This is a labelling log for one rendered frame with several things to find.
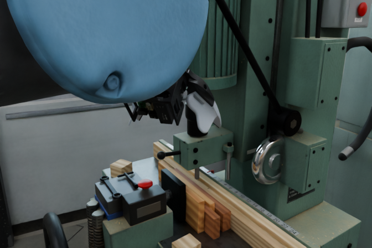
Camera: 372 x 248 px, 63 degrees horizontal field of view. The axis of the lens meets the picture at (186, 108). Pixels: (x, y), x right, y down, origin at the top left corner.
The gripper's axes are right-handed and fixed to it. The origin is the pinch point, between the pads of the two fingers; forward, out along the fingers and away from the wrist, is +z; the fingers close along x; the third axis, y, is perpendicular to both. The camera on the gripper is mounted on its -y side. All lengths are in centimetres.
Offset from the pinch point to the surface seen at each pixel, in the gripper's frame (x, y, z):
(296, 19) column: 19.4, -30.2, 0.5
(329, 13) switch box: 26.4, -35.0, 2.2
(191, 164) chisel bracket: -1.4, -1.9, 19.6
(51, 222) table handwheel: -24.3, 18.2, 12.7
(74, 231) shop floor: -104, -8, 146
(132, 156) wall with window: -77, -60, 132
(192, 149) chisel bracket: -1.2, -4.2, 16.7
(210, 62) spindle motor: 3.2, -14.1, -1.0
